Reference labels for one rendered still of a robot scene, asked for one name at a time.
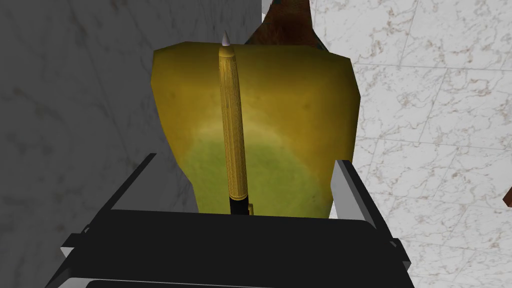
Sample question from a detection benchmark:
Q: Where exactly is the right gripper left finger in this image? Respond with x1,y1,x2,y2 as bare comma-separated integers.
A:
81,152,158,234

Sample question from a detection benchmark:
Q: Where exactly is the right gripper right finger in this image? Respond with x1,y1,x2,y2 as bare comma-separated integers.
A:
330,159,395,241

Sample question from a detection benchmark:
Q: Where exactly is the yellow green block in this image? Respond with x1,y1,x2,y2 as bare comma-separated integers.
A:
150,41,362,220

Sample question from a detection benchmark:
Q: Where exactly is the gold pen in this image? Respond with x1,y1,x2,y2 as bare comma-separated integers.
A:
218,31,255,216

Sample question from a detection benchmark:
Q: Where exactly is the dark brown object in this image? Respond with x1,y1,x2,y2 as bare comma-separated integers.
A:
243,0,330,52

